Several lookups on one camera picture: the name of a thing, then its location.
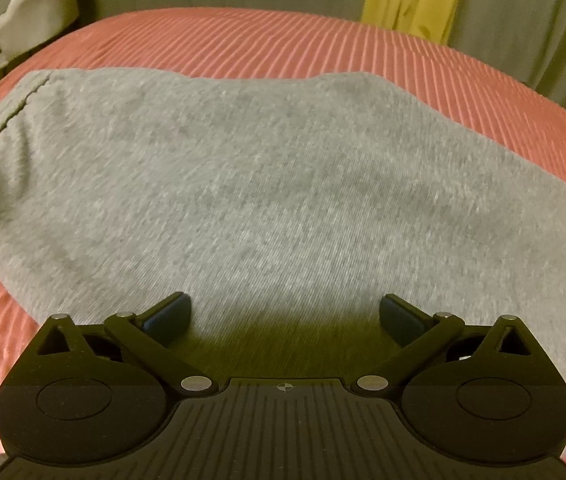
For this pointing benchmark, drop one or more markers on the white scalloped cushion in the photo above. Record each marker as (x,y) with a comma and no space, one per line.
(38,15)

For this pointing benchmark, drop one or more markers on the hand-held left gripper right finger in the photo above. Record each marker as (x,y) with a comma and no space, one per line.
(401,318)

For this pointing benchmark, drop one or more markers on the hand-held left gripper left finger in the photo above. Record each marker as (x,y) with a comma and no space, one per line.
(164,318)

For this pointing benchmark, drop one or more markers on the red ribbed bedspread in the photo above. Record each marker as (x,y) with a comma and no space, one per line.
(363,50)

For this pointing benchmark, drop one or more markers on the grey sweat pants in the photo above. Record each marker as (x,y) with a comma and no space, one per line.
(263,200)

